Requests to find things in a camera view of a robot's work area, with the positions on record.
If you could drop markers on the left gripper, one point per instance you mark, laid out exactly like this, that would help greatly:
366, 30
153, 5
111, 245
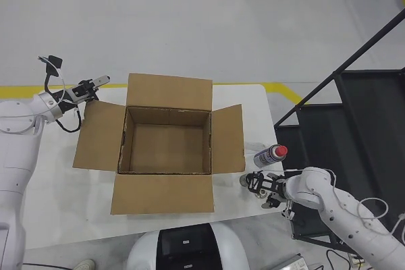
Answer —
75, 94

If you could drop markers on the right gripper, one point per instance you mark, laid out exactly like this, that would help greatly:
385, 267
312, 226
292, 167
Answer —
276, 189

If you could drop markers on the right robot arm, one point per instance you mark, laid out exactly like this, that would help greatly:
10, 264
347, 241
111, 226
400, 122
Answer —
344, 216

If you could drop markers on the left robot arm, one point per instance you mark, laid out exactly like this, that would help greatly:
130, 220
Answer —
10, 162

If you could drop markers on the spray can with red cap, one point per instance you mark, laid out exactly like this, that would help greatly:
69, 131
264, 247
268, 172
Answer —
268, 156

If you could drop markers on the grey power strip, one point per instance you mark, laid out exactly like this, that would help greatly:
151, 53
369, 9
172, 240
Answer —
287, 265

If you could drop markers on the robot body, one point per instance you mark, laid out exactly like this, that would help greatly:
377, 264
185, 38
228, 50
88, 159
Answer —
189, 248

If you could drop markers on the large brown cardboard carton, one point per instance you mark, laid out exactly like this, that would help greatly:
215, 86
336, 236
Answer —
167, 148

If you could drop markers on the black metal stairs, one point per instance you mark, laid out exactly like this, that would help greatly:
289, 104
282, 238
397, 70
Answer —
368, 135

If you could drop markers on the person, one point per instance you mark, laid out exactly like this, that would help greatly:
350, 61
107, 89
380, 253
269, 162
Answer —
84, 265

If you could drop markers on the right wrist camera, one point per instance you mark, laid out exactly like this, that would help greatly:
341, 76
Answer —
273, 203

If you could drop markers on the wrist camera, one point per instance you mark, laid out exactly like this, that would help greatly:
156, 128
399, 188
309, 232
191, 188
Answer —
55, 63
273, 203

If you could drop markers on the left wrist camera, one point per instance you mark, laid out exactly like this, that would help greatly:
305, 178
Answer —
55, 63

